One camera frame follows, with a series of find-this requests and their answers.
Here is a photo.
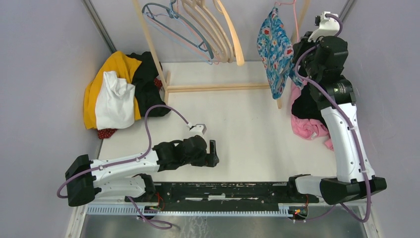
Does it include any blue floral skirt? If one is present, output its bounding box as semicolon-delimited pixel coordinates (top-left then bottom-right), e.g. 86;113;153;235
257;6;305;100

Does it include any pink plastic hanger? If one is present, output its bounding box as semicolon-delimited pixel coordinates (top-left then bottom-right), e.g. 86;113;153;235
274;0;299;43
142;9;216;65

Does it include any wooden hanger front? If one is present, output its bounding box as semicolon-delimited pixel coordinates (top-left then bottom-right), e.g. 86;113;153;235
213;0;245;66

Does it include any wooden hanger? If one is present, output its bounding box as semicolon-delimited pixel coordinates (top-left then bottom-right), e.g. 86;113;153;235
181;0;227;63
213;0;245;66
193;0;234;63

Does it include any white garment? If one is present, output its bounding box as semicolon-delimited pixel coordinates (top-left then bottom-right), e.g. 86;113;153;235
95;71;135;130

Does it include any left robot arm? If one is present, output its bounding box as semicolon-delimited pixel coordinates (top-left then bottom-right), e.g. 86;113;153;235
65;135;219;207

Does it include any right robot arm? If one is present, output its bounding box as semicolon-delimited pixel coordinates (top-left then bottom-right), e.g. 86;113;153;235
286;32;387;205

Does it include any wooden hanger middle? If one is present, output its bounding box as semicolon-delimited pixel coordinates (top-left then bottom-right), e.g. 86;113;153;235
193;0;234;63

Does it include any light blue plastic hanger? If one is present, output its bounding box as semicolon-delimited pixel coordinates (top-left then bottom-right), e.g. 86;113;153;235
143;4;213;65

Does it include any wooden hanger back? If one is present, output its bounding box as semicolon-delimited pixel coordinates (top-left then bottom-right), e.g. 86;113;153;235
181;0;227;63

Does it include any black garment right pile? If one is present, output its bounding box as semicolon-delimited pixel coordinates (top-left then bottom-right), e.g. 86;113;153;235
291;84;327;127

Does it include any black garment pile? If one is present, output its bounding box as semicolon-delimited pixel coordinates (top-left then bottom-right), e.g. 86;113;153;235
291;84;327;127
128;52;165;117

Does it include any wooden clothes rack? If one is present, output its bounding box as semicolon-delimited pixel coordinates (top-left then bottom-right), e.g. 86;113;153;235
132;0;311;103

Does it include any pink garment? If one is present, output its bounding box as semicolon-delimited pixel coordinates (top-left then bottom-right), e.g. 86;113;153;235
290;82;335;152

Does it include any black garment left pile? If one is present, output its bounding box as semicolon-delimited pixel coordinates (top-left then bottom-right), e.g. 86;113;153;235
128;52;165;117

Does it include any red dotted garment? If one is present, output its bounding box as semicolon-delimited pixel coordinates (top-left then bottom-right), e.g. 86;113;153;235
97;128;118;140

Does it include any yellow garment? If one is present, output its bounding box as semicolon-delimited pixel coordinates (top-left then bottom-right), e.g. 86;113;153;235
83;51;142;129

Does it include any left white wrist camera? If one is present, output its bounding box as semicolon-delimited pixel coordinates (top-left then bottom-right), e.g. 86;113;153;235
187;123;207;137

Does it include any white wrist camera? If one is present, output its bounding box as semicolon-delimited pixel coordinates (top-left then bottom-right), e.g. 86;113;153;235
308;11;343;42
187;123;207;137

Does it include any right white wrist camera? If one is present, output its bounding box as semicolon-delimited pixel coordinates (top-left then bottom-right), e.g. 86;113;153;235
308;11;343;42

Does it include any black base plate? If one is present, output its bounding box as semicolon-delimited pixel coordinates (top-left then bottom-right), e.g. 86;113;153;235
133;182;319;212

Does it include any white slotted cable duct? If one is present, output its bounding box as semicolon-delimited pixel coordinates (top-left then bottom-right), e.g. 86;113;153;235
86;204;293;218

